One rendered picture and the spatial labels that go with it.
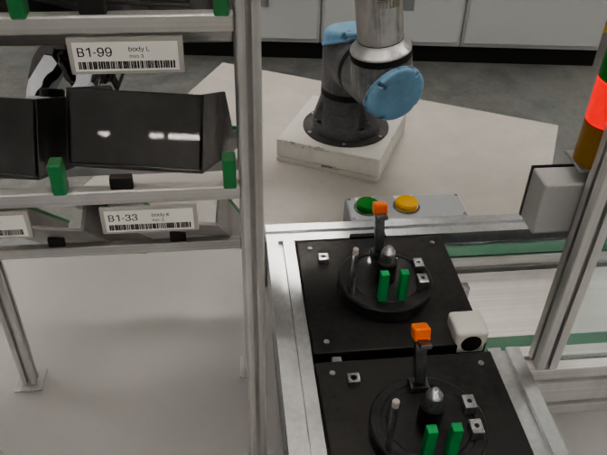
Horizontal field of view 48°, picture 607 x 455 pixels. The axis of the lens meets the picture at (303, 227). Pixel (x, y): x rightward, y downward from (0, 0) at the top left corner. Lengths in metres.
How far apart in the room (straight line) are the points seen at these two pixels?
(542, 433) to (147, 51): 0.65
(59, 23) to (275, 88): 1.28
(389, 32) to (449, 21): 2.80
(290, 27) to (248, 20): 3.45
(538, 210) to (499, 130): 0.89
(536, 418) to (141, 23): 0.67
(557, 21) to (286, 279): 3.34
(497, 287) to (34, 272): 0.79
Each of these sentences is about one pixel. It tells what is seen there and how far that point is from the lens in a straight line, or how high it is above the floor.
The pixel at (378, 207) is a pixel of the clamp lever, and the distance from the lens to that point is 1.02.
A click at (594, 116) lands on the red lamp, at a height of 1.32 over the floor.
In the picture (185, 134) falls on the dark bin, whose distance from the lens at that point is 0.66.
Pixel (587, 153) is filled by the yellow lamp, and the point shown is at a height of 1.28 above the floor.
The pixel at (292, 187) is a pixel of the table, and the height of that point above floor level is 0.86.
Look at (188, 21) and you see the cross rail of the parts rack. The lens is 0.55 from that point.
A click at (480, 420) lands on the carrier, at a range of 0.85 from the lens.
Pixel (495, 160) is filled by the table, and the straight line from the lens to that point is 1.59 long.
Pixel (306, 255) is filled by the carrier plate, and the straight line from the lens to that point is 1.08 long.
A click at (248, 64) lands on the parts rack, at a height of 1.43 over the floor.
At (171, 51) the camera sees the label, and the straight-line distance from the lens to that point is 0.56.
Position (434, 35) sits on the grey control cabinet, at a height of 0.17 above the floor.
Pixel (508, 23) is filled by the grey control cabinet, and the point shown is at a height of 0.25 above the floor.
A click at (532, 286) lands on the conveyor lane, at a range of 1.18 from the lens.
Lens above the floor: 1.67
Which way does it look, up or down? 38 degrees down
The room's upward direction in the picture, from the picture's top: 2 degrees clockwise
